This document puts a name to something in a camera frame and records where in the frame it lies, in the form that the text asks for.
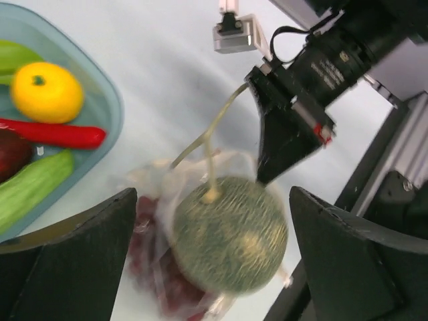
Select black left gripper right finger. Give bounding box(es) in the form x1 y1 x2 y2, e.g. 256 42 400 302
290 187 427 320

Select purple grape bunch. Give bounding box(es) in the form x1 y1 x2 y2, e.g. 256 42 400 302
128 196 213 320

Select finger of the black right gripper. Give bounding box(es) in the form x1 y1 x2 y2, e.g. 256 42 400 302
249 84 321 184

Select teal plastic fruit bowl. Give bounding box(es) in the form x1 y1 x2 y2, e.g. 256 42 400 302
1 3 124 241

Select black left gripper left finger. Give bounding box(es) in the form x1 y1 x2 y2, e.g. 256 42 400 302
1 188 137 320

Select aluminium rail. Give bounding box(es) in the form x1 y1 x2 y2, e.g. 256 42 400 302
351 92 427 216

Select green netted melon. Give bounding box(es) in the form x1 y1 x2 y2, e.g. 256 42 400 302
171 84 291 295

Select red apple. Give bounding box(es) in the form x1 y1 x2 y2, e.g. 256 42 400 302
0 129 33 183

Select red pepper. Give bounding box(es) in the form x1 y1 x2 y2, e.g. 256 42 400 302
1 118 107 150

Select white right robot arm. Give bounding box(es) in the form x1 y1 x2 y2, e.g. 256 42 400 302
245 1 427 184

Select clear patterned zip bag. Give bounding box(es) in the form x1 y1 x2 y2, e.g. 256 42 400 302
124 150 292 320

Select orange fruit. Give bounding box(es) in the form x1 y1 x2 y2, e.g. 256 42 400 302
9 62 84 124

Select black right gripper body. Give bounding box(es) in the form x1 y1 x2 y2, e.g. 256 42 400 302
245 43 371 147

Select green leaf vegetable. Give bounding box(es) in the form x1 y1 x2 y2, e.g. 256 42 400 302
0 39 43 86

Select green bitter gourd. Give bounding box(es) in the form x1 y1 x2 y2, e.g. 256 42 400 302
1 150 74 233

